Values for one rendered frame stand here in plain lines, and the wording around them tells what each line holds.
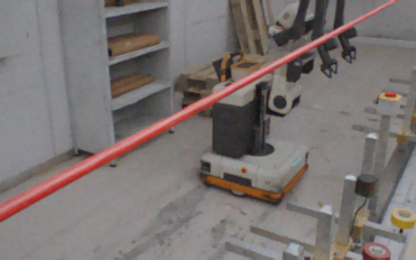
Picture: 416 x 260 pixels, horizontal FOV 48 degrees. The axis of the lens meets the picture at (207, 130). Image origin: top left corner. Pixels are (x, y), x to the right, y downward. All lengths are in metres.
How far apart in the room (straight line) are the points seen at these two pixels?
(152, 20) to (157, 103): 0.80
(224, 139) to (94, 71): 1.17
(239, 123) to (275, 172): 0.43
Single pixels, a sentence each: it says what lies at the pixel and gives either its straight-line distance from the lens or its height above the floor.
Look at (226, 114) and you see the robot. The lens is 3.33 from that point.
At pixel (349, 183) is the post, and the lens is 1.48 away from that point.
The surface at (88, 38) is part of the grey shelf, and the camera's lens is 3.75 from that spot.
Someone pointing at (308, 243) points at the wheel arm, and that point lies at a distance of 1.59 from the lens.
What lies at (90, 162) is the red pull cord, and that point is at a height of 1.64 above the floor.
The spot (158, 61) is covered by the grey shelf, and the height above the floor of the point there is 0.69.
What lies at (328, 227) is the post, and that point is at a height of 1.08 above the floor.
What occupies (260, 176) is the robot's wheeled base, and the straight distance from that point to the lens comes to 3.32.
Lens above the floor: 1.77
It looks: 22 degrees down
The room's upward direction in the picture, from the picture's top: straight up
